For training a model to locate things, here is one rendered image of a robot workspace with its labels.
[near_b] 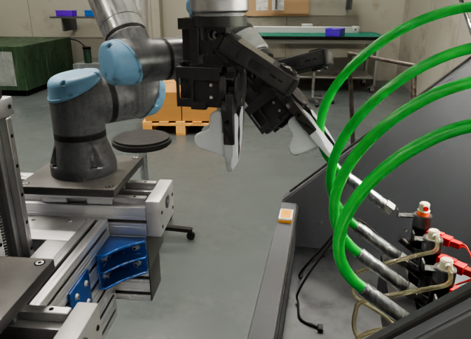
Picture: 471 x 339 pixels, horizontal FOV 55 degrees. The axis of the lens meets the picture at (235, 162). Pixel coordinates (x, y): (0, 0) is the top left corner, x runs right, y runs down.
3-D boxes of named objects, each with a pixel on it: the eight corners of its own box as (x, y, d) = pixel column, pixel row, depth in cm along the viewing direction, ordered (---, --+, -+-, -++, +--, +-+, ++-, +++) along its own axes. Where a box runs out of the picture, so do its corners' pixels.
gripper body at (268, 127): (277, 135, 81) (239, 82, 83) (316, 105, 78) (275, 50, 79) (263, 138, 74) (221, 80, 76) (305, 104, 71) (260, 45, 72)
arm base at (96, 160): (38, 180, 102) (31, 138, 99) (68, 157, 116) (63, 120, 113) (104, 182, 101) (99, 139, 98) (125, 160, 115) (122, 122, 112)
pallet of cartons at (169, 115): (133, 134, 503) (127, 61, 476) (163, 108, 626) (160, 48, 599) (217, 137, 494) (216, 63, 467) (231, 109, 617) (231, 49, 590)
